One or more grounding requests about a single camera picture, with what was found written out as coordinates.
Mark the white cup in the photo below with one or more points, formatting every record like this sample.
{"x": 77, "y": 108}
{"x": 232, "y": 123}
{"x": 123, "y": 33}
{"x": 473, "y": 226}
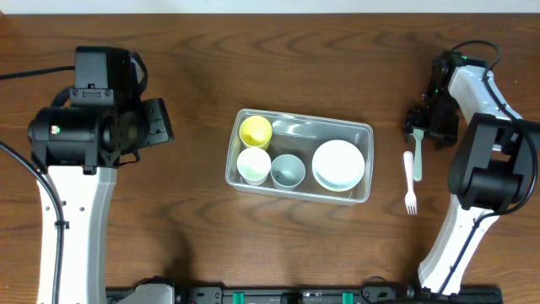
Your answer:
{"x": 254, "y": 164}

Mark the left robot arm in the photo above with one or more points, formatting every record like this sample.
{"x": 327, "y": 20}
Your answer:
{"x": 78, "y": 152}

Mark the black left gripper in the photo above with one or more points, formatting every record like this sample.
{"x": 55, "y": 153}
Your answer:
{"x": 160, "y": 111}

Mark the clear plastic container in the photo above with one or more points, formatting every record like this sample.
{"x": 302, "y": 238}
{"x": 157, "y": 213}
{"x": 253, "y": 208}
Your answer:
{"x": 301, "y": 135}

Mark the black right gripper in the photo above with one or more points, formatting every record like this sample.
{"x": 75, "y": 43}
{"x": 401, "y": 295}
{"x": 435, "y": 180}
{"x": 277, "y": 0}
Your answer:
{"x": 445, "y": 133}

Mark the pink fork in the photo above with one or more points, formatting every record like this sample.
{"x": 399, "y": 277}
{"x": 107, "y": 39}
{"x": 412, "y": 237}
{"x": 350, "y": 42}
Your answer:
{"x": 410, "y": 197}

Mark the grey cup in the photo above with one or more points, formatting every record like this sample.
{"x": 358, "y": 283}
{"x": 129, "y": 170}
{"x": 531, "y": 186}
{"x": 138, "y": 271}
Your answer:
{"x": 287, "y": 172}

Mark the mint green spoon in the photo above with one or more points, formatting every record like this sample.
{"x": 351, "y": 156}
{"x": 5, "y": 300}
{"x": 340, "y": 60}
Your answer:
{"x": 417, "y": 156}

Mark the yellow cup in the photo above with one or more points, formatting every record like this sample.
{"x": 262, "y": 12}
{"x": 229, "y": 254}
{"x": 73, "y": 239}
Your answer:
{"x": 256, "y": 132}

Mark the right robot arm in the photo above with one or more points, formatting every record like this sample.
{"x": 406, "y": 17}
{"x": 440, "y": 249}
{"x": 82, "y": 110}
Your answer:
{"x": 493, "y": 172}

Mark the white bowl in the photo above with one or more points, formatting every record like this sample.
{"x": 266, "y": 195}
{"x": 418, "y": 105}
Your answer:
{"x": 338, "y": 165}

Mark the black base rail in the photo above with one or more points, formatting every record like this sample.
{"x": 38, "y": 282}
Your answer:
{"x": 374, "y": 290}

